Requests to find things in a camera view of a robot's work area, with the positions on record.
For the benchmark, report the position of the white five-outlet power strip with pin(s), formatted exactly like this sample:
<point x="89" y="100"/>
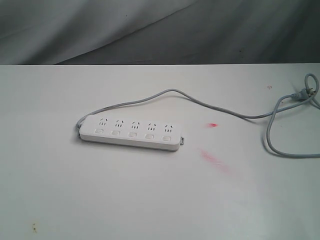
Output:
<point x="149" y="134"/>

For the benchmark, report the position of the grey backdrop cloth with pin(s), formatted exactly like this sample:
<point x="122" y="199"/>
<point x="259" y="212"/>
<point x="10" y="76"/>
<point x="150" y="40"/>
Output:
<point x="159" y="32"/>

